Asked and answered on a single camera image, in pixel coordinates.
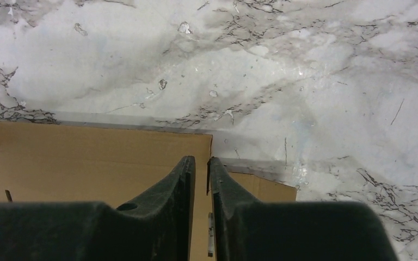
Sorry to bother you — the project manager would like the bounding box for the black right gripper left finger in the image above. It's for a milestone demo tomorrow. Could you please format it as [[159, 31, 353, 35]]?
[[0, 156, 196, 260]]

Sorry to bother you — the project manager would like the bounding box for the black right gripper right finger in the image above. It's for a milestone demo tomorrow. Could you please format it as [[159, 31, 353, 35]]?
[[207, 157, 397, 260]]

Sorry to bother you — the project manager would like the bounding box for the brown cardboard box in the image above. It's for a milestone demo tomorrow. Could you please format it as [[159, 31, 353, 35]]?
[[0, 120, 298, 261]]

